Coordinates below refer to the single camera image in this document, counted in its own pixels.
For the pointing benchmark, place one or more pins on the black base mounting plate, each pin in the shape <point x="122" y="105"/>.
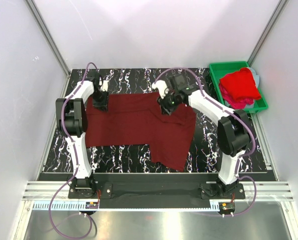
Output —
<point x="170" y="199"/>

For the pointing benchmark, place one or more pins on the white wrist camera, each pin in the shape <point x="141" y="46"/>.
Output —
<point x="162" y="88"/>
<point x="105" y="85"/>

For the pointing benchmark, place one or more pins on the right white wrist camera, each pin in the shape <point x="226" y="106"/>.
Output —
<point x="162" y="88"/>

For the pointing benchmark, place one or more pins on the bright red t shirt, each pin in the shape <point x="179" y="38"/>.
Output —
<point x="240" y="84"/>

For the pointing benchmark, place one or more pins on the green plastic bin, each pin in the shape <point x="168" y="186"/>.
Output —
<point x="220" y="69"/>

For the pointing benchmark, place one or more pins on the white slotted cable duct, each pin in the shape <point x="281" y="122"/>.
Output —
<point x="84" y="206"/>

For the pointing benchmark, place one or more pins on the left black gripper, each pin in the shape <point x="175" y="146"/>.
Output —
<point x="103" y="105"/>

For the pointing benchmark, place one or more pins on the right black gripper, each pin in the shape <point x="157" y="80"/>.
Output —
<point x="165" y="107"/>

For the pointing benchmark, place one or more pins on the aluminium extrusion rail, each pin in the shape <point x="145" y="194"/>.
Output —
<point x="265" y="191"/>

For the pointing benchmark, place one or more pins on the light blue t shirt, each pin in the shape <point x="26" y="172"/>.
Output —
<point x="255" y="76"/>

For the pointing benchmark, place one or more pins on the pink t shirt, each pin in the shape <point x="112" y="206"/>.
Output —
<point x="236" y="104"/>

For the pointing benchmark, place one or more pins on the aluminium frame post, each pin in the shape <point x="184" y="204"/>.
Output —
<point x="47" y="35"/>
<point x="278" y="10"/>

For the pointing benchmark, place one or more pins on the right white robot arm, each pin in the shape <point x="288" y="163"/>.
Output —
<point x="233" y="133"/>

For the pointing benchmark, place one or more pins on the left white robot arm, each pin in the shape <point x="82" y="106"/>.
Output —
<point x="71" y="120"/>

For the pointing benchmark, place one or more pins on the left aluminium frame post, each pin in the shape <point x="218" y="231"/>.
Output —
<point x="47" y="35"/>

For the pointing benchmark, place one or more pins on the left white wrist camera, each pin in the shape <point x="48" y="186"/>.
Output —
<point x="105" y="85"/>

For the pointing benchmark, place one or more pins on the dark red t shirt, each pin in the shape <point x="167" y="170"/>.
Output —
<point x="137" y="119"/>

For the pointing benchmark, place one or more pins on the right aluminium frame post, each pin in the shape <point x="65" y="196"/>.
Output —
<point x="278" y="10"/>

